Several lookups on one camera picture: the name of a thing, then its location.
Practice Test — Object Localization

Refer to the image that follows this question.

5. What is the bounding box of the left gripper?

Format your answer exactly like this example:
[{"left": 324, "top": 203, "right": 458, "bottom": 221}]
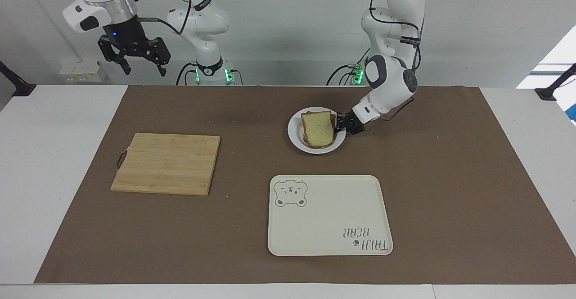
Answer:
[{"left": 334, "top": 111, "right": 366, "bottom": 136}]

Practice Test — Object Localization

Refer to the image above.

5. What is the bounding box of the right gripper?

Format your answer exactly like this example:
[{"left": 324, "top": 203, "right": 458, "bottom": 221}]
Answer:
[{"left": 98, "top": 14, "right": 172, "bottom": 77}]

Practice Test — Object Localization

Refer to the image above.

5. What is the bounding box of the white round plate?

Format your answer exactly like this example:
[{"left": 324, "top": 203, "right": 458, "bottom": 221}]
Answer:
[{"left": 287, "top": 106, "right": 347, "bottom": 155}]

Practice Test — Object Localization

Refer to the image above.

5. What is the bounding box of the white power strip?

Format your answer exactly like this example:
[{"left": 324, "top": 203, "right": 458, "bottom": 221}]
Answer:
[{"left": 59, "top": 62, "right": 109, "bottom": 84}]

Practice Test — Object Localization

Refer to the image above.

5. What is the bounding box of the cream tray with bear print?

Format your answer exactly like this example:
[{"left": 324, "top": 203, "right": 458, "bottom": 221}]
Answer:
[{"left": 267, "top": 175, "right": 394, "bottom": 257}]

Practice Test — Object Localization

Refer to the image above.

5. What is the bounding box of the wooden cutting board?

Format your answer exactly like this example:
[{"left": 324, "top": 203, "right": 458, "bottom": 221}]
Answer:
[{"left": 110, "top": 132, "right": 221, "bottom": 196}]

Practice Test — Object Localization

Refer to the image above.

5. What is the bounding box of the black stand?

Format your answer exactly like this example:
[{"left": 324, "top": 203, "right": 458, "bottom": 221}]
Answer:
[
  {"left": 534, "top": 63, "right": 576, "bottom": 101},
  {"left": 0, "top": 60, "right": 37, "bottom": 97}
]

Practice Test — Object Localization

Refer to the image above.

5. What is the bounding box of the black cable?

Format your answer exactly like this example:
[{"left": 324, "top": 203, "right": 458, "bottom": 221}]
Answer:
[
  {"left": 326, "top": 63, "right": 361, "bottom": 86},
  {"left": 369, "top": 0, "right": 423, "bottom": 72},
  {"left": 137, "top": 0, "right": 194, "bottom": 36},
  {"left": 379, "top": 95, "right": 416, "bottom": 122},
  {"left": 175, "top": 62, "right": 199, "bottom": 86}
]

